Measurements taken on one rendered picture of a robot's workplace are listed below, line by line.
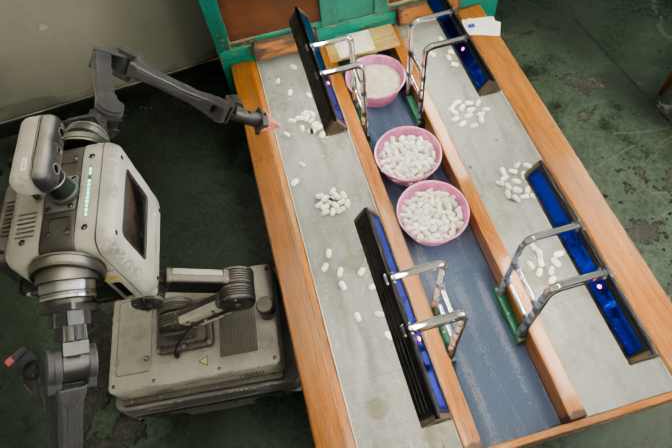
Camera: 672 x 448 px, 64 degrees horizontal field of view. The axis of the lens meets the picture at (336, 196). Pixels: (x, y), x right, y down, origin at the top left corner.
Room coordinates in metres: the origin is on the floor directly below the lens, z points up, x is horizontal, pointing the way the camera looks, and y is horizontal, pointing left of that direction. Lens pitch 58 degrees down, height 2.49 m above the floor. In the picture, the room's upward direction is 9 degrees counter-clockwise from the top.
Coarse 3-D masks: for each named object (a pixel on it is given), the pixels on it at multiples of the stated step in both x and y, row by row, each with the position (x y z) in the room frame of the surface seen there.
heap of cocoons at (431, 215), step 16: (416, 192) 1.07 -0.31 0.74; (432, 192) 1.07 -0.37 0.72; (416, 208) 1.01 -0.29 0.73; (432, 208) 0.99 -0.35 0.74; (448, 208) 0.98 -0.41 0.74; (416, 224) 0.93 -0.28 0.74; (432, 224) 0.93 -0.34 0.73; (448, 224) 0.92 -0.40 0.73; (416, 240) 0.88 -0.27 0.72; (432, 240) 0.86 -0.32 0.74
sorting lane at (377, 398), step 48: (288, 96) 1.66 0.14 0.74; (288, 144) 1.40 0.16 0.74; (336, 144) 1.36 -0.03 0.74; (336, 240) 0.92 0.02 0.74; (336, 288) 0.73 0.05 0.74; (336, 336) 0.56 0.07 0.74; (384, 336) 0.54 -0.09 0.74; (384, 384) 0.39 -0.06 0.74; (384, 432) 0.25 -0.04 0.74; (432, 432) 0.23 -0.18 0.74
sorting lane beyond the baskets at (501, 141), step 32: (416, 32) 1.95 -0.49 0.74; (448, 64) 1.71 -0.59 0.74; (448, 96) 1.53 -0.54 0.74; (448, 128) 1.35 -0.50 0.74; (480, 128) 1.33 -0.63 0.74; (512, 128) 1.31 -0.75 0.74; (480, 160) 1.17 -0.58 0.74; (512, 160) 1.15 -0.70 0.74; (480, 192) 1.03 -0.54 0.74; (512, 192) 1.01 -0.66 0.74; (512, 224) 0.88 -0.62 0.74; (544, 224) 0.86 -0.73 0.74; (512, 256) 0.75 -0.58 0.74; (544, 256) 0.73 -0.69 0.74; (544, 288) 0.62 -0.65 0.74; (576, 288) 0.60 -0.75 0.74; (544, 320) 0.51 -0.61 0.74; (576, 320) 0.50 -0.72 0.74; (576, 352) 0.40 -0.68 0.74; (608, 352) 0.38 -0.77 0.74; (576, 384) 0.30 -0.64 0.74; (608, 384) 0.29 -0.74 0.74; (640, 384) 0.28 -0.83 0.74
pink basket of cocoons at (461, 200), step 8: (416, 184) 1.09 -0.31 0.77; (424, 184) 1.09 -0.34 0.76; (440, 184) 1.08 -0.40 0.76; (448, 184) 1.07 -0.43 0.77; (408, 192) 1.07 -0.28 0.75; (448, 192) 1.05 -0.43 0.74; (400, 200) 1.03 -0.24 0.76; (456, 200) 1.02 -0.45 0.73; (464, 200) 0.99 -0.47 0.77; (400, 208) 1.01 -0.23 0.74; (464, 208) 0.97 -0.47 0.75; (464, 216) 0.94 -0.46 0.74; (400, 224) 0.93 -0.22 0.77; (464, 224) 0.90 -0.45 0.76; (408, 232) 0.89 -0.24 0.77; (424, 240) 0.85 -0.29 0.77; (448, 240) 0.84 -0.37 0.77
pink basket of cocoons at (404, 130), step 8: (400, 128) 1.37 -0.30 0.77; (408, 128) 1.37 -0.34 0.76; (416, 128) 1.36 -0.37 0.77; (384, 136) 1.35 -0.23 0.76; (416, 136) 1.35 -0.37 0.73; (424, 136) 1.33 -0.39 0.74; (432, 136) 1.31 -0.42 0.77; (376, 144) 1.31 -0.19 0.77; (432, 144) 1.29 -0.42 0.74; (376, 152) 1.27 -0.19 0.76; (440, 152) 1.22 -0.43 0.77; (376, 160) 1.23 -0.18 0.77; (440, 160) 1.18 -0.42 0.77; (392, 176) 1.14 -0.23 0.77; (424, 176) 1.12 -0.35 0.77; (400, 184) 1.15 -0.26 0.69; (408, 184) 1.14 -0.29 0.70
